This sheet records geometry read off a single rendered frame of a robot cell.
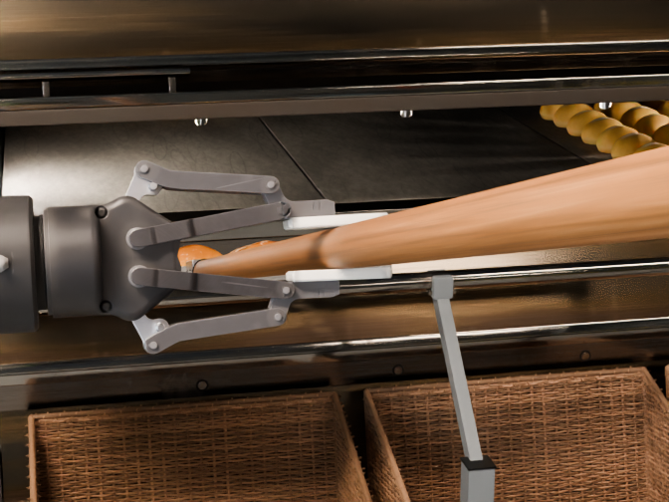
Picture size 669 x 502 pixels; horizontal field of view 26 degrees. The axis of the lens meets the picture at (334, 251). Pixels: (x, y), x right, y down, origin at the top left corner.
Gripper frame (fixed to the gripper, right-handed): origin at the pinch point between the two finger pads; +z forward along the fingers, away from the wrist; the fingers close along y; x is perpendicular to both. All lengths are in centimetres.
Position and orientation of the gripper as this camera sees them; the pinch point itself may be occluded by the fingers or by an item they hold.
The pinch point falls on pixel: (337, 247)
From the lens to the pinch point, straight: 101.1
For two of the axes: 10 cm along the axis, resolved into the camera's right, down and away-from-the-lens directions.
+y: 0.5, 10.0, -0.2
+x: 1.9, -0.3, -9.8
